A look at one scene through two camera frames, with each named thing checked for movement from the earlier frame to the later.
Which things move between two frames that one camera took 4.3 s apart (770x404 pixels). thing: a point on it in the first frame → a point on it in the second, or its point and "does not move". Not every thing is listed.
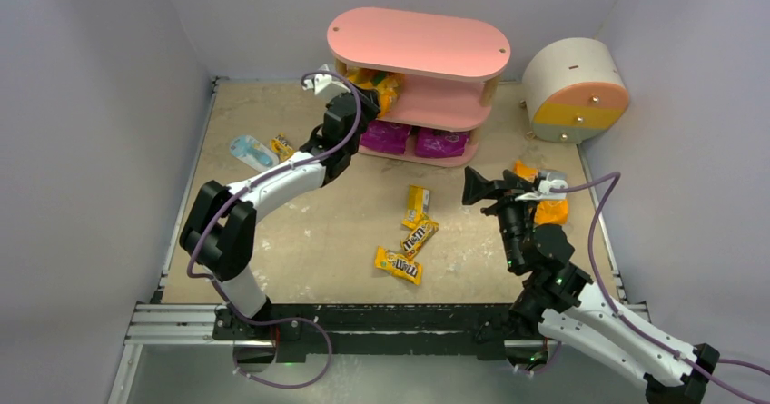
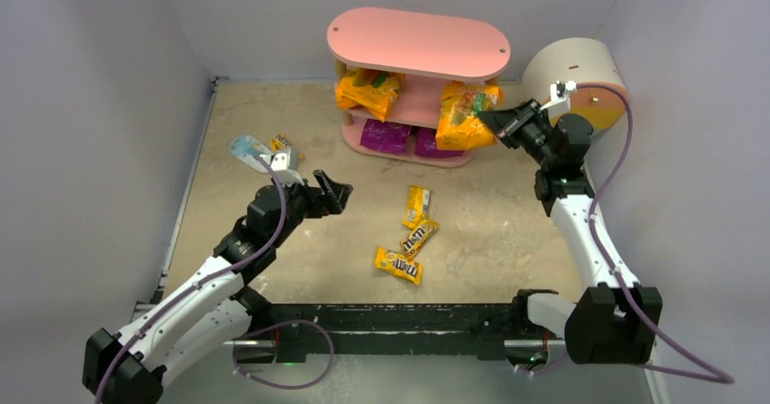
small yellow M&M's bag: x=280 y=145 does not move
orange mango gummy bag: x=547 y=211 → x=460 y=126
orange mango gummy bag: x=385 y=83 does not move
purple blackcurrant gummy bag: x=387 y=137 does not move
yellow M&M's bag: x=413 y=242 does not move
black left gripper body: x=355 y=108 → x=319 y=199
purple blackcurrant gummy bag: x=432 y=142 does not move
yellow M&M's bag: x=417 y=209 does not move
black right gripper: x=502 y=195 → x=517 y=126
